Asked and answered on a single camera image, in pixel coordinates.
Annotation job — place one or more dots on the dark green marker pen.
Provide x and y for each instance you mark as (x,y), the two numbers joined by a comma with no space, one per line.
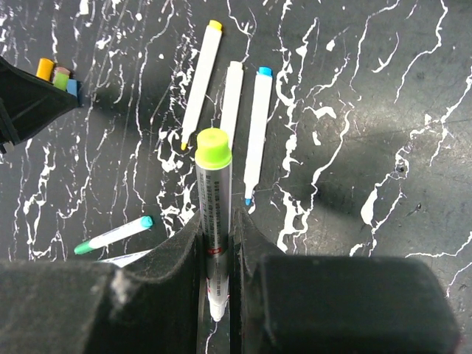
(127,230)

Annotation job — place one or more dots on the light green pen cap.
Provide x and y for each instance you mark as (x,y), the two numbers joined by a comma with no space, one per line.
(60,80)

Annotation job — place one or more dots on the yellow marker pen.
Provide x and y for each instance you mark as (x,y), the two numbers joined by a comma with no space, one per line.
(206,61)

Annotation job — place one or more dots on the yellow pen cap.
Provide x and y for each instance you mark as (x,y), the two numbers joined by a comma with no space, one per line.
(45,69)

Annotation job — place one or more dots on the teal marker pen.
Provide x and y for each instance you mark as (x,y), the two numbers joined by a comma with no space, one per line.
(126,259)

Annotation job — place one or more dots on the light green marker pen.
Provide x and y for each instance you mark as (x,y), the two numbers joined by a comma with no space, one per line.
(213,159)

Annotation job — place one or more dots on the light blue marker pen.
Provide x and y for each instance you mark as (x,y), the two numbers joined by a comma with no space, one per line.
(257,131)

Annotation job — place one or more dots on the light blue pen cap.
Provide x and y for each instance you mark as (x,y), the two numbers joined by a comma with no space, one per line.
(72,87)

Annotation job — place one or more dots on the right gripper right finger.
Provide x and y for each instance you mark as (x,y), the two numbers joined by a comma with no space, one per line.
(333,304)

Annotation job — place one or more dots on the pink marker pen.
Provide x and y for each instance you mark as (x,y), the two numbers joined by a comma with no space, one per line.
(231,99)

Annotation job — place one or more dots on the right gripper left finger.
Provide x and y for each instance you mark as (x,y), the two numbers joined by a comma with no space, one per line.
(149,306)

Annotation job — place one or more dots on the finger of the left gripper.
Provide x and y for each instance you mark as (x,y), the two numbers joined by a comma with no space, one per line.
(29,104)

